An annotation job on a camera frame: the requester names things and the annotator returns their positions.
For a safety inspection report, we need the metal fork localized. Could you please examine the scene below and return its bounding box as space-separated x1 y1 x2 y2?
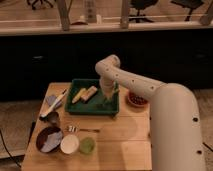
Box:
67 126 100 133

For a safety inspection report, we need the tan bread stick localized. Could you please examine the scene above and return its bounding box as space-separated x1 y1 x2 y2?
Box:
81 86 97 102

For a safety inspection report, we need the white round bowl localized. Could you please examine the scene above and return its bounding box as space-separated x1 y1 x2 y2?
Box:
60 134 79 154

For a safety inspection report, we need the grey blue cloth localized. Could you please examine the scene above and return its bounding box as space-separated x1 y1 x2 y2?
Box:
45 94 62 109

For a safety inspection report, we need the wooden table leg right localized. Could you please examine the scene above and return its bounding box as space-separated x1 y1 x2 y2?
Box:
120 0 131 29

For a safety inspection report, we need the green round cup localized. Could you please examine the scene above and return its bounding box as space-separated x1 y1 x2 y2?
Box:
79 137 95 154

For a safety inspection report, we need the wooden table leg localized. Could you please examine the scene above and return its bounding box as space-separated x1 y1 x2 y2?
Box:
56 0 70 31
120 0 131 29

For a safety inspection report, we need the red bowl of beans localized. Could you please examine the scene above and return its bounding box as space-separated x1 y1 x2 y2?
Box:
127 92 148 107

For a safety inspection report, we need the dark brown bowl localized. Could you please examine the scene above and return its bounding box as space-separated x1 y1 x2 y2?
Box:
36 126 63 153

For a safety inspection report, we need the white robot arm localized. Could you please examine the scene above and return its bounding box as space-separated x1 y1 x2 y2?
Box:
95 55 206 171

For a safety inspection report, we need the black cable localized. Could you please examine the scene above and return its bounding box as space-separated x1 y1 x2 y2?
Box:
0 129 22 169

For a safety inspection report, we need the yellow corn cob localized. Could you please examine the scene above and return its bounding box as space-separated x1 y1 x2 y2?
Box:
72 88 86 104

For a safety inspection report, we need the green plastic tray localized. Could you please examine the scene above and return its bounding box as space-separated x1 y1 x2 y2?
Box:
65 79 119 116

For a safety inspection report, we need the black office chair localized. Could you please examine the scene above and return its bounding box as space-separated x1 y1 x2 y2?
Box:
129 0 158 23

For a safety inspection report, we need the white handled knife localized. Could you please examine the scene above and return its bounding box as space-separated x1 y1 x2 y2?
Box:
40 89 67 118

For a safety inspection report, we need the grey cloth in bowl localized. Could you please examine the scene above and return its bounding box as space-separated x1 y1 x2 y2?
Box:
41 132 63 153

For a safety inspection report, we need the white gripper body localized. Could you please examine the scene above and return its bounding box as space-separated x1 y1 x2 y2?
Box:
99 77 115 99

